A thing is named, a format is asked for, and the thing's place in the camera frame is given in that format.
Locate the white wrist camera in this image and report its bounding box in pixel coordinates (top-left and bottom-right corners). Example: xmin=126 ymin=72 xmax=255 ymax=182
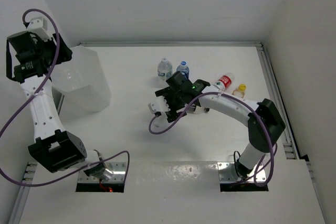
xmin=148 ymin=96 xmax=170 ymax=114
xmin=27 ymin=17 xmax=50 ymax=40

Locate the clear bottle white label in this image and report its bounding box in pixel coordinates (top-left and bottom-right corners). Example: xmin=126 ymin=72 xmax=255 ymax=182
xmin=157 ymin=58 xmax=173 ymax=81

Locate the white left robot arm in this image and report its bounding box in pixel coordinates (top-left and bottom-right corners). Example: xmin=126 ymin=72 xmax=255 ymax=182
xmin=6 ymin=31 xmax=106 ymax=180

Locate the blue label Pocari bottle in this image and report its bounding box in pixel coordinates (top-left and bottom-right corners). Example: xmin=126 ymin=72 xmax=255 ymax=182
xmin=176 ymin=61 xmax=190 ymax=79

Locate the translucent white plastic bin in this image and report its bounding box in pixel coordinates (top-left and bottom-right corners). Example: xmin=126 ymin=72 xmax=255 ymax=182
xmin=51 ymin=46 xmax=112 ymax=120

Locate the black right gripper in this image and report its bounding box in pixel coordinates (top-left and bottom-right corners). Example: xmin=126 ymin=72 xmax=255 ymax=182
xmin=155 ymin=87 xmax=186 ymax=123

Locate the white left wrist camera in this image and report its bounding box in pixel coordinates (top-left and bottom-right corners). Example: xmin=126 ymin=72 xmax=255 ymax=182
xmin=27 ymin=17 xmax=50 ymax=40

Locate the red label clear bottle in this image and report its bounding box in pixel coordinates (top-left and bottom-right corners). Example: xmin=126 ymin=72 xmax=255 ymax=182
xmin=213 ymin=72 xmax=235 ymax=91

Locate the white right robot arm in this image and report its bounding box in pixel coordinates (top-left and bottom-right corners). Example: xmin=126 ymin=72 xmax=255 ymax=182
xmin=148 ymin=72 xmax=286 ymax=179

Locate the black cap Pepsi bottle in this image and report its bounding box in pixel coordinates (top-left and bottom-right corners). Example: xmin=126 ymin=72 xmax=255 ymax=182
xmin=189 ymin=106 xmax=210 ymax=114

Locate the yellow cap small bottle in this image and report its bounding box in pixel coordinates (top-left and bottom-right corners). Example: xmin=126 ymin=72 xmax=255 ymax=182
xmin=232 ymin=83 xmax=246 ymax=98

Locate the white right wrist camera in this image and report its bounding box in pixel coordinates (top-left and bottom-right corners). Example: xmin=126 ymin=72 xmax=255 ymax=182
xmin=148 ymin=96 xmax=170 ymax=114

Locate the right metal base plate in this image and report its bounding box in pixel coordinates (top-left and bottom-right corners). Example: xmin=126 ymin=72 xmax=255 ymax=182
xmin=217 ymin=162 xmax=267 ymax=184

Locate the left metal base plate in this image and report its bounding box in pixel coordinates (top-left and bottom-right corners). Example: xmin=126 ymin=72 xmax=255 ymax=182
xmin=78 ymin=162 xmax=127 ymax=184

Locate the metal base plate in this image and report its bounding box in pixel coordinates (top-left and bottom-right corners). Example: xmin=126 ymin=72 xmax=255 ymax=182
xmin=78 ymin=162 xmax=127 ymax=184
xmin=217 ymin=162 xmax=267 ymax=184

